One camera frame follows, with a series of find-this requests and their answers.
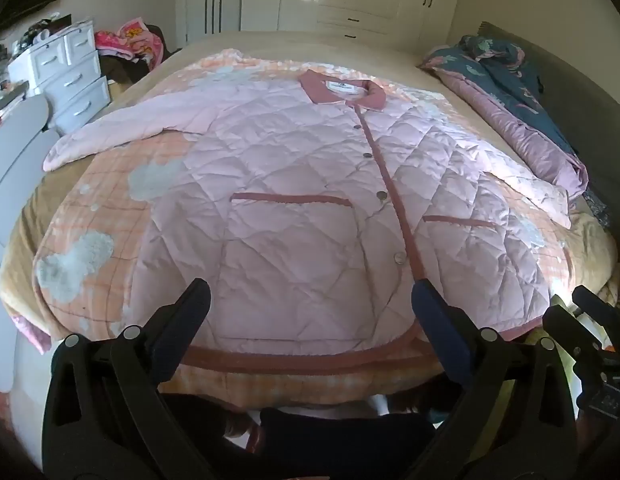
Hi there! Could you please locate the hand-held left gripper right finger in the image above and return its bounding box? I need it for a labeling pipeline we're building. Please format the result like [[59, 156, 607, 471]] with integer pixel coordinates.
[[411, 280, 578, 480]]

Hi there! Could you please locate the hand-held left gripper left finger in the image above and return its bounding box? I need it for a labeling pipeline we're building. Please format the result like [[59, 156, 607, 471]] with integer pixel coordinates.
[[42, 277, 213, 480]]

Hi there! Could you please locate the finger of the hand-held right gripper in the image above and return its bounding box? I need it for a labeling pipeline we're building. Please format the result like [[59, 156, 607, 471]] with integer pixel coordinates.
[[542, 305, 608, 366], [571, 285, 620, 348]]

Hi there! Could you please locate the pink quilted jacket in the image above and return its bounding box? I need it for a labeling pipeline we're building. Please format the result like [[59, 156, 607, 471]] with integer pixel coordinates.
[[42, 69, 573, 356]]

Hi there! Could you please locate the orange plaid blanket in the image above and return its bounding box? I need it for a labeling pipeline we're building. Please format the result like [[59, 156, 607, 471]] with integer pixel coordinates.
[[32, 47, 577, 411]]

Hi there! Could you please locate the person's dark clothing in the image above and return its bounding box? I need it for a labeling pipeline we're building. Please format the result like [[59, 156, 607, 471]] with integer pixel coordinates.
[[160, 392, 441, 480]]

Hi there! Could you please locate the grey padded headboard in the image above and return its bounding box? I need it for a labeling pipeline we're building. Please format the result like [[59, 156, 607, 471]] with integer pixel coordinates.
[[477, 21, 620, 201]]

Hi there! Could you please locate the white rounded table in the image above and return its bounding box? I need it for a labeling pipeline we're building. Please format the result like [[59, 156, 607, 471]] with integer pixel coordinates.
[[0, 94, 61, 393]]

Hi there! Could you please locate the teal floral duvet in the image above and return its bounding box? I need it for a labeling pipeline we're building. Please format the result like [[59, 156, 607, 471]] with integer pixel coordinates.
[[417, 35, 591, 206]]

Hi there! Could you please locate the white drawer cabinet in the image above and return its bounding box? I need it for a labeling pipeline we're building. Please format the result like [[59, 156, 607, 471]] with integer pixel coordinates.
[[8, 20, 111, 133]]

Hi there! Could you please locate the pink cartoon blanket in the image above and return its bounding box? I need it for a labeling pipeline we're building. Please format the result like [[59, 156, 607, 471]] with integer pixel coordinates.
[[94, 17, 171, 66]]

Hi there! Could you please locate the bed with beige sheet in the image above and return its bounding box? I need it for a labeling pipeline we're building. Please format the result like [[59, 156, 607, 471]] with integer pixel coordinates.
[[0, 27, 618, 411]]

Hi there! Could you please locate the pile of small sundries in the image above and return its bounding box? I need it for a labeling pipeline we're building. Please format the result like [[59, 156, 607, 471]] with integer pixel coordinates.
[[12, 14, 73, 58]]

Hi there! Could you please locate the white door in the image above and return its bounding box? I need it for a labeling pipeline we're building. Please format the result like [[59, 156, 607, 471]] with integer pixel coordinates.
[[182, 0, 243, 46]]

